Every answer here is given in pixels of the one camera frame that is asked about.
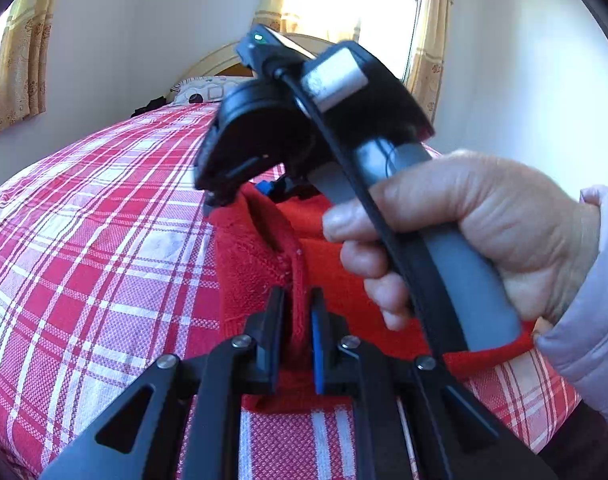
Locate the white patterned pillow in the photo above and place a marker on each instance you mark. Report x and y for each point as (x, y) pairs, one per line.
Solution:
(209, 91)

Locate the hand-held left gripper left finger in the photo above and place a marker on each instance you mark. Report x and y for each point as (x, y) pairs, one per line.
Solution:
(271, 330)

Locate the red towel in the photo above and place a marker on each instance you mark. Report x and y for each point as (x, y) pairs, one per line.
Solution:
(249, 270)

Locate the person's right forearm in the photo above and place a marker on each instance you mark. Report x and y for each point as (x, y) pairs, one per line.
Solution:
(599, 335)

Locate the dark cloth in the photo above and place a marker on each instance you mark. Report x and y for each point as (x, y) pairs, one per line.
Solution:
(149, 106)

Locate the red plaid bed sheet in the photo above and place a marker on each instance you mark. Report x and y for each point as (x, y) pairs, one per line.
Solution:
(84, 260)

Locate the person's right hand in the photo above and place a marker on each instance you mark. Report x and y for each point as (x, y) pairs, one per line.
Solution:
(509, 220)

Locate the cream wooden headboard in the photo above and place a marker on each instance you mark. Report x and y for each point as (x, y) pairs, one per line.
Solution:
(209, 62)

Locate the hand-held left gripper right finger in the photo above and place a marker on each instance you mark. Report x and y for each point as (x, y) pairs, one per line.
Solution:
(318, 345)

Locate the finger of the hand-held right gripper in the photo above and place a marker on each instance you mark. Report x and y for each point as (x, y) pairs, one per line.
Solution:
(269, 189)

